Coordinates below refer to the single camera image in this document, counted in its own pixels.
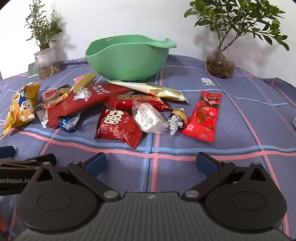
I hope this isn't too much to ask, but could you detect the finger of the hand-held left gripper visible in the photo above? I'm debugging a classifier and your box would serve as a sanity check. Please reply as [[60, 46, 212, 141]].
[[0, 147, 16, 159], [0, 153, 56, 172]]

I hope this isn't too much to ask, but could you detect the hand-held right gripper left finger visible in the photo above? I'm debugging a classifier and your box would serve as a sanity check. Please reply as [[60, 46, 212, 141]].
[[30, 152, 121, 202]]

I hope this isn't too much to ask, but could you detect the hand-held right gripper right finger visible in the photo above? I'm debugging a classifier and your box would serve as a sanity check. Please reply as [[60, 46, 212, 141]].
[[182, 151, 276, 202]]

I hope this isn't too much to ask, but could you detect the gold and white long packet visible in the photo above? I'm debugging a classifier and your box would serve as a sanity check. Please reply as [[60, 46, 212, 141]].
[[107, 79, 189, 104]]

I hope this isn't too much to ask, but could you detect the green plastic bowl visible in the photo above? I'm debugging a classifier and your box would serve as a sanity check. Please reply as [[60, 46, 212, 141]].
[[85, 35, 177, 82]]

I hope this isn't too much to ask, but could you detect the blue plaid cloth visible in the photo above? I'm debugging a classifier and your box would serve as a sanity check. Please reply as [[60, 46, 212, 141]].
[[0, 54, 296, 241]]

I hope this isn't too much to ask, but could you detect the square red snack packet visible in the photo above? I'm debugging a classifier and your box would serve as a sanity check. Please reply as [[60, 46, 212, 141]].
[[95, 105, 143, 150]]

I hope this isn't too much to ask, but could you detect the small white sachet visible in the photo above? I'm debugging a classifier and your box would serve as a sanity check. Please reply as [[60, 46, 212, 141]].
[[35, 107, 50, 128]]

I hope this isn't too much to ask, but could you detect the red floral snack packet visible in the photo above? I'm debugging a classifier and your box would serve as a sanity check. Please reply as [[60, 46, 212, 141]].
[[180, 90, 223, 142]]

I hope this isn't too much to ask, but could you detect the blue foil chocolate ball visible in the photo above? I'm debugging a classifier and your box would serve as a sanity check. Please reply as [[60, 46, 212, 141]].
[[59, 113, 81, 133]]

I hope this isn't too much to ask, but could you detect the yellow cartoon snack packet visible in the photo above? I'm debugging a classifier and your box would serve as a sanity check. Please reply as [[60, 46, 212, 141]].
[[3, 82, 42, 136]]

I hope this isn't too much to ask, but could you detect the gold and black chocolate ball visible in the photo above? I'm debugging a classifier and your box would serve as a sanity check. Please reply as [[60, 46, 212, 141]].
[[167, 108, 189, 136]]

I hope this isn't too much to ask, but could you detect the small red clear candy packet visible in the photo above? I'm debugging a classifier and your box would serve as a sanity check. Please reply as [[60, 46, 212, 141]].
[[43, 93, 69, 109]]

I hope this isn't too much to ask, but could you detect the long red snack packet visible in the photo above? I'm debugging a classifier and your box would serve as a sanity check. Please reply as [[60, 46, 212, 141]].
[[45, 83, 131, 128]]

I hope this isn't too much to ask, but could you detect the clear wrapped red candy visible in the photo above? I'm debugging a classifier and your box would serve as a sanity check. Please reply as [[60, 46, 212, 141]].
[[42, 89, 57, 104]]

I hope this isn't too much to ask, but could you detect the clear wrapped nougat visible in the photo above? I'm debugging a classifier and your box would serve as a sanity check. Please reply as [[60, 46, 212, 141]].
[[132, 100, 171, 135]]

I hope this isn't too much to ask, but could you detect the dark red snack bar packet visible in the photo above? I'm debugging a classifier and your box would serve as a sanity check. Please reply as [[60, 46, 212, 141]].
[[106, 93, 173, 113]]

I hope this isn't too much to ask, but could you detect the clear wrapped brown candy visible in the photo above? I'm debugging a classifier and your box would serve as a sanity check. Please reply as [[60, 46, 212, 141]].
[[55, 84, 71, 97]]

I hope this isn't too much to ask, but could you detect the mustard yellow snack packet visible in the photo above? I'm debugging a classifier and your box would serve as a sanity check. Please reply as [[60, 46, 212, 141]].
[[70, 73, 99, 93]]

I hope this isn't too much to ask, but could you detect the white digital clock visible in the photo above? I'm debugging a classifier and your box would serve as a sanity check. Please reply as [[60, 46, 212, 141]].
[[28, 62, 40, 78]]

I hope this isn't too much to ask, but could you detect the potted plant in white pot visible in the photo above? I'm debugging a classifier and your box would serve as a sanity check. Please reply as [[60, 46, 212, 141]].
[[24, 0, 66, 80]]

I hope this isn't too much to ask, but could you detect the leafy plant in glass vase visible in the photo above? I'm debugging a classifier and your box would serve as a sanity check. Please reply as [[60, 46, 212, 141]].
[[184, 0, 291, 78]]

